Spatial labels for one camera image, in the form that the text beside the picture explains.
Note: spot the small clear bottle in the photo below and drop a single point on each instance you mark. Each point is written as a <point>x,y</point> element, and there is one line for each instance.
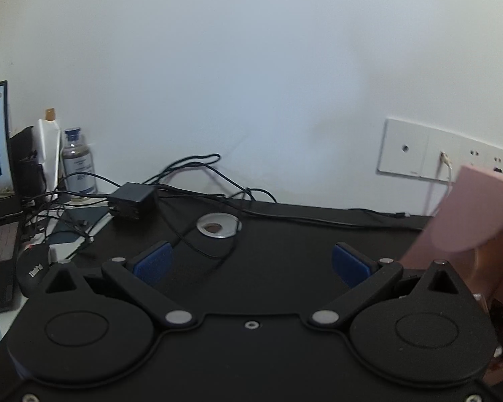
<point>79,167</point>

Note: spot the pink cardboard box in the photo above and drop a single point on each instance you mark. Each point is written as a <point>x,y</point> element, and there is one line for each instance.
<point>465,209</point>

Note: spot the black speaker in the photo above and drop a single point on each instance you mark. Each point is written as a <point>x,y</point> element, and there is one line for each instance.
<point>25,163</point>

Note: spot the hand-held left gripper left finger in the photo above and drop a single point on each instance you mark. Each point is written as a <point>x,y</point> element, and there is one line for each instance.
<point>151,264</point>

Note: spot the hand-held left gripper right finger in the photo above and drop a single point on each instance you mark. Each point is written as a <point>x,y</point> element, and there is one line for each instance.
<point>352,266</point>

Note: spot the grey desk grommet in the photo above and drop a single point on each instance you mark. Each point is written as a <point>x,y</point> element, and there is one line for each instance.
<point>219,226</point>

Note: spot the black power adapter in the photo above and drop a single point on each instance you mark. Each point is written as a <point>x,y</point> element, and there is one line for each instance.
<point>132,199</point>

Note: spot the black computer mouse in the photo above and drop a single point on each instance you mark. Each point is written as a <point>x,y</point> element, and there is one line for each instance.
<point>33,272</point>

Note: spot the white wall socket strip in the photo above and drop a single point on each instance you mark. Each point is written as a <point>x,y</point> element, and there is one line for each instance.
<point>406,163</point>

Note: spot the black desktop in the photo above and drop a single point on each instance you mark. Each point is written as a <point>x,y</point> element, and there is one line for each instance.
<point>285,251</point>

